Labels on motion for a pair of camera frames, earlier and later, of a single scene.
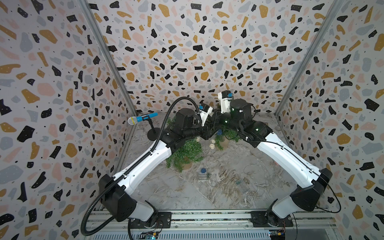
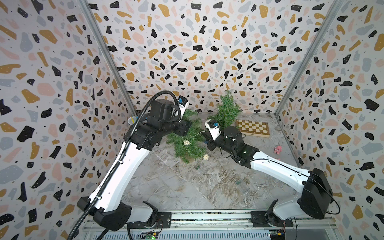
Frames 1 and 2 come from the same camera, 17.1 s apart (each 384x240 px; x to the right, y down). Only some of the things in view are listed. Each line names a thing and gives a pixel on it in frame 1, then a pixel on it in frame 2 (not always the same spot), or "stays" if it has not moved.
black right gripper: (221, 115) → (211, 142)
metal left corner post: (103, 44) stays
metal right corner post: (336, 7) stays
